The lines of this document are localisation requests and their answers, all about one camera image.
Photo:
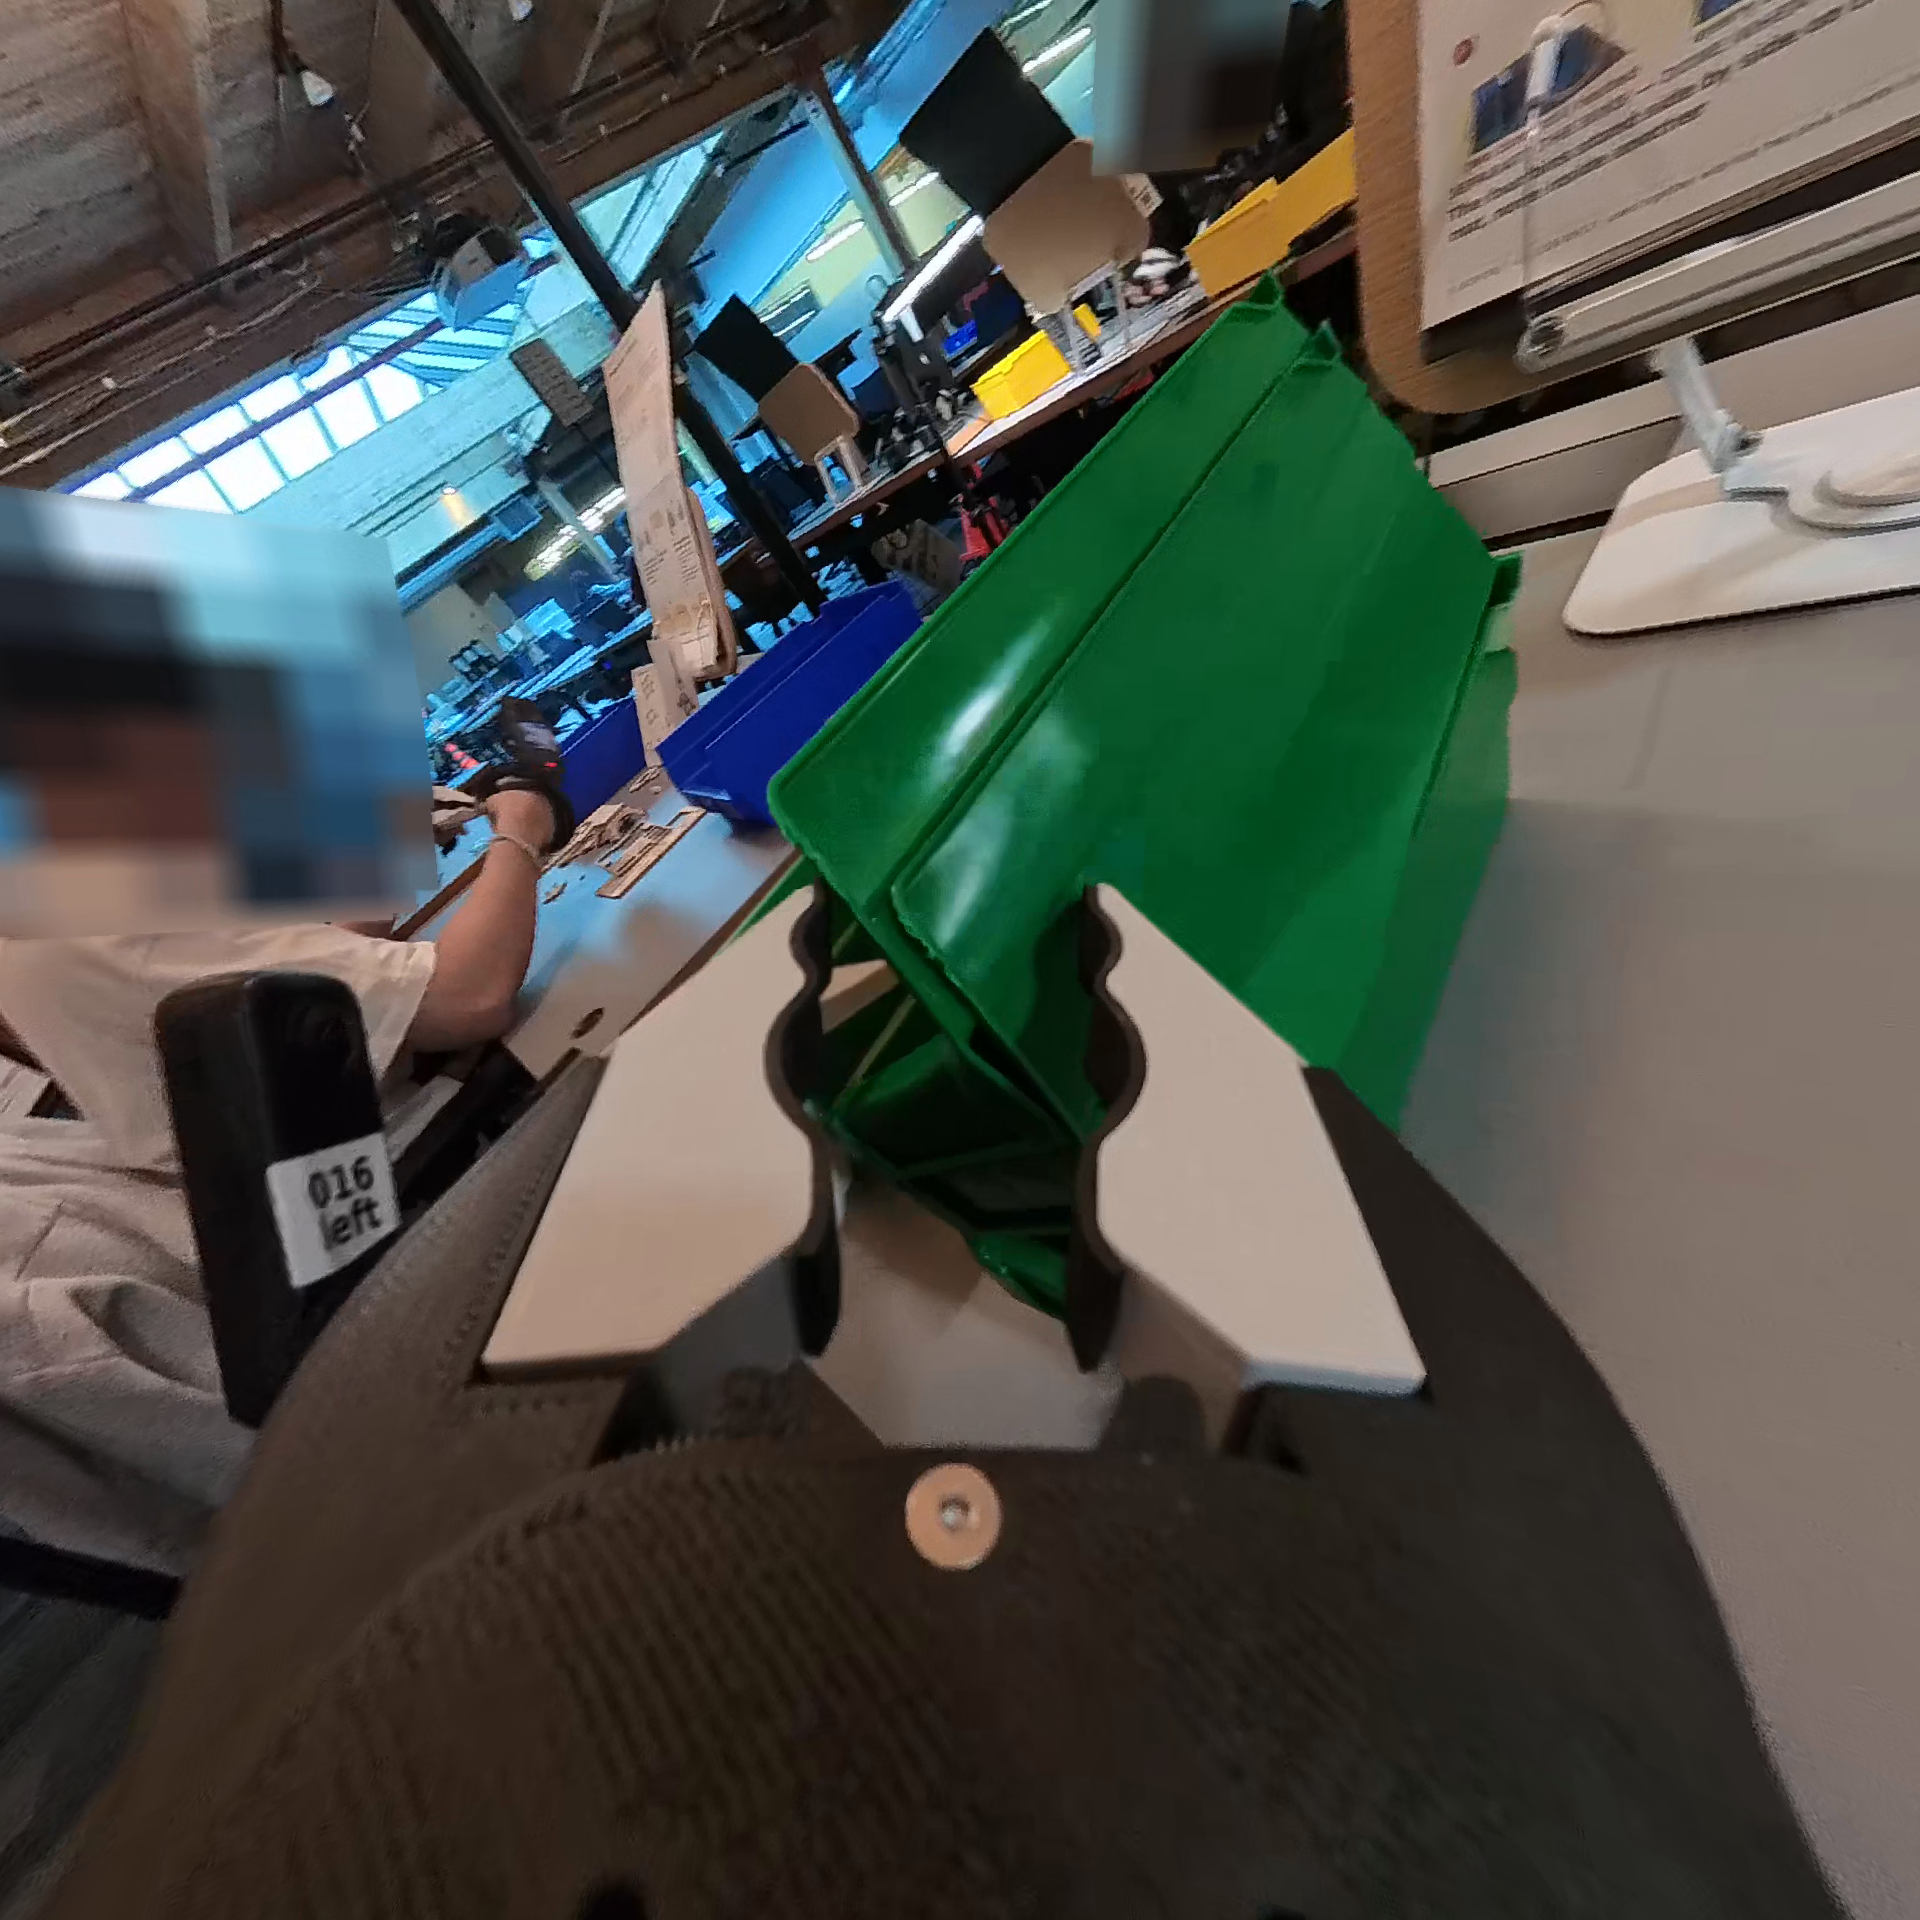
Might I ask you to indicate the grey desk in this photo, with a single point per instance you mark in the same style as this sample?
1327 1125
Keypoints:
1683 1049
628 929

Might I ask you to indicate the blue plastic bin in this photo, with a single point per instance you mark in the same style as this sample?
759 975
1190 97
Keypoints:
799 675
599 760

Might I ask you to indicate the cardboard instruction board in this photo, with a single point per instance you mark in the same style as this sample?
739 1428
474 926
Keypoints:
669 479

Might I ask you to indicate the printed instruction sheet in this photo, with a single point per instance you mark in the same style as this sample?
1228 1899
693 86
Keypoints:
1647 151

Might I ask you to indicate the yellow plastic bin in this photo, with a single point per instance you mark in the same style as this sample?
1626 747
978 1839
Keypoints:
1020 374
1275 229

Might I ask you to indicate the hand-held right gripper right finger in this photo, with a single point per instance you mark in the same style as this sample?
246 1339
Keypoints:
1260 1199

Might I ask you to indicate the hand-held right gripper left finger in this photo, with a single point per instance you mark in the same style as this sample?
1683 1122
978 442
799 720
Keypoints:
656 1185

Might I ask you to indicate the black wrist device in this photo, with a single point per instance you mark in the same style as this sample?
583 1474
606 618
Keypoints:
522 747

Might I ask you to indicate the wooden puzzle board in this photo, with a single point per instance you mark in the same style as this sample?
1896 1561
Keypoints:
628 850

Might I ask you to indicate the wooden document stand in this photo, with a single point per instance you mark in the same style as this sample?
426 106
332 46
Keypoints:
1066 229
811 414

